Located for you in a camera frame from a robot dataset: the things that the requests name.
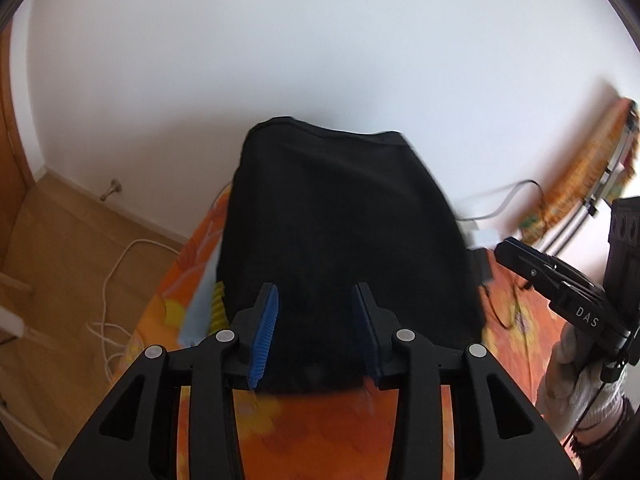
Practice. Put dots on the orange floral bedsheet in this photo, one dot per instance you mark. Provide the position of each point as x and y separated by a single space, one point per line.
325 435

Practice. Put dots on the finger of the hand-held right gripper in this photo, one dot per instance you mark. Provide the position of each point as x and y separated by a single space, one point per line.
530 262

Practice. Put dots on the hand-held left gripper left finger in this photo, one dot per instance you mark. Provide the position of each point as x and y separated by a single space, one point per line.
265 330

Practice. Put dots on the person's right hand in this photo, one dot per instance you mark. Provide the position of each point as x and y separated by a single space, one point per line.
570 385

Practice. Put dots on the black power adapter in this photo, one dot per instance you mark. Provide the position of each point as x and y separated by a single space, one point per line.
482 265

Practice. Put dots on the person's right forearm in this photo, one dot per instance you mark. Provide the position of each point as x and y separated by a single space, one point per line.
605 430

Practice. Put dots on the white power strip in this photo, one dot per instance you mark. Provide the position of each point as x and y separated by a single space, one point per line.
482 235

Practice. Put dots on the orange patterned scarf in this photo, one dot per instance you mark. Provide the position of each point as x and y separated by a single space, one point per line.
580 175

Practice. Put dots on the wooden door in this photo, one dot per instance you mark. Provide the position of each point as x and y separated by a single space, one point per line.
10 135

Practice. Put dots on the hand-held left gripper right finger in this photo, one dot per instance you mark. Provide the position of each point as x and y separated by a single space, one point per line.
362 330

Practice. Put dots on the black pants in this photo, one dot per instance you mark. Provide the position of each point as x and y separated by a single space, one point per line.
330 220

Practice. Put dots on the silver tripod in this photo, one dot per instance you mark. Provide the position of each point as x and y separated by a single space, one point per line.
600 185

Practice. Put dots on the metal door stopper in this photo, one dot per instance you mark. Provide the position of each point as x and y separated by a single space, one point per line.
112 189

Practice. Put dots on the light blue folded garment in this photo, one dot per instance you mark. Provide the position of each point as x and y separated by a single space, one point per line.
200 310

